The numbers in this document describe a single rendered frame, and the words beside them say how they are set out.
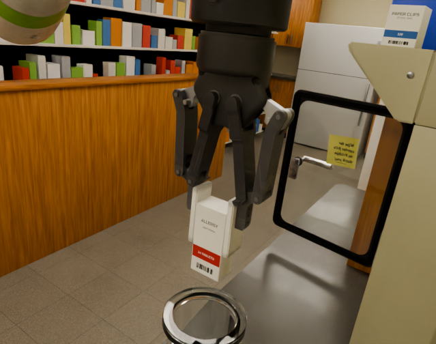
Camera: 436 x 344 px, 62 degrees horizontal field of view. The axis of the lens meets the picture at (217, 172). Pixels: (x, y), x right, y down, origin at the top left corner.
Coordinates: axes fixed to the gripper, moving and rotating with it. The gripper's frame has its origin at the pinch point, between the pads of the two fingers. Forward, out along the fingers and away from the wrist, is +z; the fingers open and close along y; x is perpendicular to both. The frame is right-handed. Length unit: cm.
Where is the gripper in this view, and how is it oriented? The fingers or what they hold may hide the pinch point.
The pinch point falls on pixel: (216, 220)
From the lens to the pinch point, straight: 42.3
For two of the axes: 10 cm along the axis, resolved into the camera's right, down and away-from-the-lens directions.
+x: -5.5, 2.4, -8.0
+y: -8.3, -2.7, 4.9
